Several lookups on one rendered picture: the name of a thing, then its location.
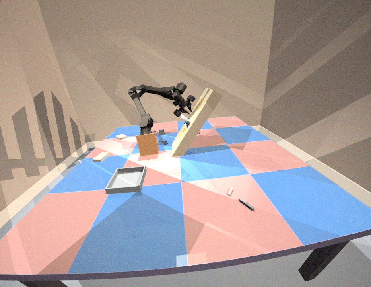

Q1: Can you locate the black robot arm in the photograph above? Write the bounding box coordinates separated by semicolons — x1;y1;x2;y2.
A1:
128;83;187;135

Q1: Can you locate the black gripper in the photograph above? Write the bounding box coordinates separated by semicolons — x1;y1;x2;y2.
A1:
173;95;196;117

